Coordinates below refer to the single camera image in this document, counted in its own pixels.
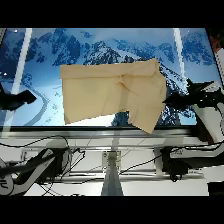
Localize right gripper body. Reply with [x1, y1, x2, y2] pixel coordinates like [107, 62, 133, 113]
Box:
[162, 90, 203, 108]

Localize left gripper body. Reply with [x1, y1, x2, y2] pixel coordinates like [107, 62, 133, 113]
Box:
[0, 83, 38, 112]

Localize beige T-shirt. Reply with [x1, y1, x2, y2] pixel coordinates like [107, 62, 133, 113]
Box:
[59, 58, 168, 135]

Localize black cable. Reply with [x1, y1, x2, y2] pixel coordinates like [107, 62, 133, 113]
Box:
[165, 141, 224, 152]
[0, 134, 71, 150]
[118, 154, 166, 176]

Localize silver frame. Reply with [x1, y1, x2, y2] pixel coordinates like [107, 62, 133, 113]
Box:
[0, 126, 224, 197]

